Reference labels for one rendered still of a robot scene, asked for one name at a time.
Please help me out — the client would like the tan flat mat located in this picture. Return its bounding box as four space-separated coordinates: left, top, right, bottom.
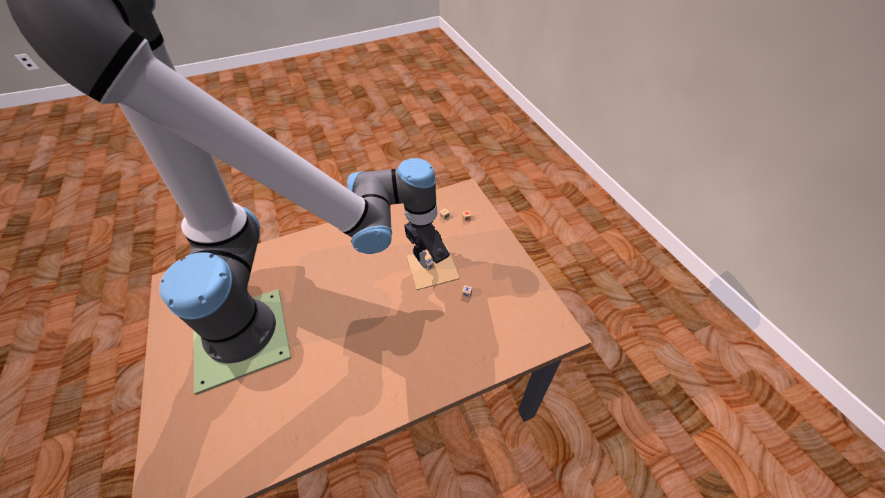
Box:
407 254 460 290

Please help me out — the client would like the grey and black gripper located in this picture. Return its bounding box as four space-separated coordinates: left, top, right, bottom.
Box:
404 221 435 268

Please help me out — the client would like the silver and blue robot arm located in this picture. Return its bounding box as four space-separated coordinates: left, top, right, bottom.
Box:
6 0 438 363

